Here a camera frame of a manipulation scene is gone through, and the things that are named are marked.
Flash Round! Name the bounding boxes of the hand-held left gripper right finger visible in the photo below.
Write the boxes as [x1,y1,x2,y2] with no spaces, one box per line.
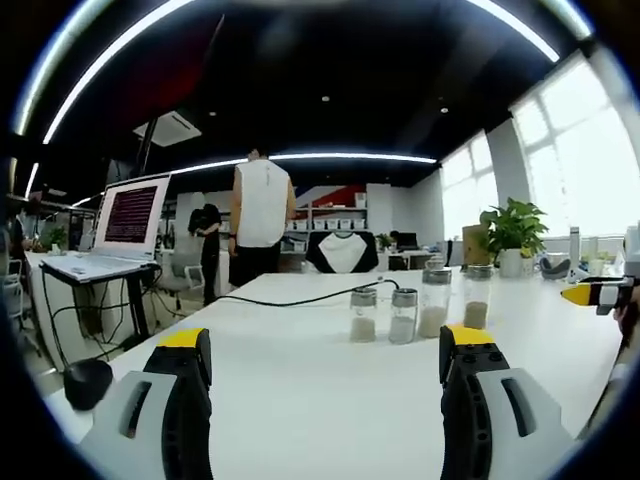
[438,323,576,480]

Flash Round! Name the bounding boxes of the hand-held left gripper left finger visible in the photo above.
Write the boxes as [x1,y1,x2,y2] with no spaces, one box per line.
[77,327,214,480]

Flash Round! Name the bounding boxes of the tall glass seasoning bottle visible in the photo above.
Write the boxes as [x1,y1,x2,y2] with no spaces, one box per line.
[417,267,453,340]
[462,264,495,331]

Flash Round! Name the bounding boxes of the small glass seasoning bottle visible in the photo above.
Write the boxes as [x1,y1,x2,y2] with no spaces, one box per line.
[349,287,378,344]
[388,287,418,346]

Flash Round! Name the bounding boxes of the white water bottle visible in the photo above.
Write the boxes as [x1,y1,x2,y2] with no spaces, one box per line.
[567,226,583,274]

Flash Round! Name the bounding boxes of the grey neck pillow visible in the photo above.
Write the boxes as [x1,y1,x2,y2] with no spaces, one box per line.
[539,255,572,282]

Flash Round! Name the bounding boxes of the black round object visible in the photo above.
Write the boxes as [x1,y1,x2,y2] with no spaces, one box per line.
[62,358,114,412]

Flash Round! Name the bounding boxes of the green potted plant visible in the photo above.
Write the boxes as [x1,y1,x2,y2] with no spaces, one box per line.
[479,196,550,279]

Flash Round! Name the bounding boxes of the black standing desk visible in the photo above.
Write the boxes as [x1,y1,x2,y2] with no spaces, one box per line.
[38,259,162,371]

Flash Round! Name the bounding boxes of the cardboard box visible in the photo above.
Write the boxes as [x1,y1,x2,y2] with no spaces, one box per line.
[460,224,494,269]

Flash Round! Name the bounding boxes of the white laptop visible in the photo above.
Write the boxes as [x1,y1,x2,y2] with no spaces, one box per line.
[39,171,172,279]

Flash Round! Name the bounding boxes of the black and white office chair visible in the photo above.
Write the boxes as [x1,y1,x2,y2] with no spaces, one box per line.
[305,230,380,275]

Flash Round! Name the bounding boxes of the white storage shelf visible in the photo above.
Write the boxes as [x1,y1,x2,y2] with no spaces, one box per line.
[287,182,370,251]

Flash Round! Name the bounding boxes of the ceiling air conditioner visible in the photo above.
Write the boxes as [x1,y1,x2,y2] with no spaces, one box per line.
[132,110,203,148]

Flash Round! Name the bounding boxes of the black cable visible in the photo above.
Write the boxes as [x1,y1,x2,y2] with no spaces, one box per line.
[215,277,401,307]

